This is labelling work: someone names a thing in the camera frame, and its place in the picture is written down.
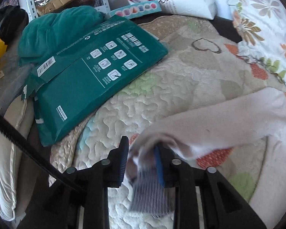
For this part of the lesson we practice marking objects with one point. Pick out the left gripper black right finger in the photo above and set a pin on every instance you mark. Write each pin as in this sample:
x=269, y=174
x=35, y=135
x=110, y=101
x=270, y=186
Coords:
x=205, y=192

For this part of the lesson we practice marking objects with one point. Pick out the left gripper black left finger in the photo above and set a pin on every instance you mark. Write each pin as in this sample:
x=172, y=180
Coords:
x=85, y=205

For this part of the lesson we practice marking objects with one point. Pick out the pale pink zip cardigan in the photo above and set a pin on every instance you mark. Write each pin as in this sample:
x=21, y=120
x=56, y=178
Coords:
x=240, y=121

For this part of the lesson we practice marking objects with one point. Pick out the cream cushion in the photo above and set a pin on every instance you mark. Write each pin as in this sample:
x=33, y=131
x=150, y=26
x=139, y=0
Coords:
x=20, y=115

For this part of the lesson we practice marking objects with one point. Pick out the green flat cardboard package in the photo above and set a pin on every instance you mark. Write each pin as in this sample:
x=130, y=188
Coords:
x=77, y=80

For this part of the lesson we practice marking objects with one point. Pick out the quilted heart pattern bedspread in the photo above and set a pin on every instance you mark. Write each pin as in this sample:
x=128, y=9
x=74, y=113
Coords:
x=201, y=69

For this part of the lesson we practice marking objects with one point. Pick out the teal green folded garment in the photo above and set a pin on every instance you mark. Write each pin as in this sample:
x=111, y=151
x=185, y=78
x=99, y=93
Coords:
x=50, y=33

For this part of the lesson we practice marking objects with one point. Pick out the light blue long toy box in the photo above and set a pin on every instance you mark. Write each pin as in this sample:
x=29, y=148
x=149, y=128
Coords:
x=136, y=10

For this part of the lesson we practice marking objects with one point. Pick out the floral white pillow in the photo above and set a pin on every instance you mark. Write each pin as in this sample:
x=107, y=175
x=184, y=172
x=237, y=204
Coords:
x=262, y=27

